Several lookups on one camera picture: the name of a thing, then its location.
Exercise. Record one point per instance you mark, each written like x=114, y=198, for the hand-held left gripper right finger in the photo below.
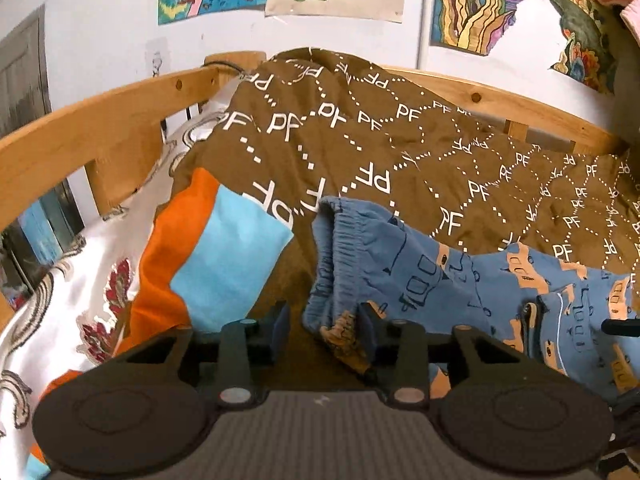
x=367, y=332

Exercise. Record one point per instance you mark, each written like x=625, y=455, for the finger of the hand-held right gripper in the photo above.
x=622, y=326

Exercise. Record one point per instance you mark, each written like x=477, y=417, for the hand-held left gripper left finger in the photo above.
x=281, y=332

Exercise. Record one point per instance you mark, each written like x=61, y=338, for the blue pants with orange cars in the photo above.
x=415, y=290

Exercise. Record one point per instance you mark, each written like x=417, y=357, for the brown printed blanket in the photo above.
x=400, y=150

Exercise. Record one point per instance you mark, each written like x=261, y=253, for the grey door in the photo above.
x=22, y=70

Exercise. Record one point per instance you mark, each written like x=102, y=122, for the wooden bed frame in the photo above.
x=115, y=120

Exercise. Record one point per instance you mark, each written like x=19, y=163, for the torn dark floral wall poster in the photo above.
x=585, y=35

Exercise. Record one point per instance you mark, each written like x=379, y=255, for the white wall pipe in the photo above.
x=425, y=15

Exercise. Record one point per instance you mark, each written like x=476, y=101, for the purple yellow wavy wall poster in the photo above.
x=475, y=10

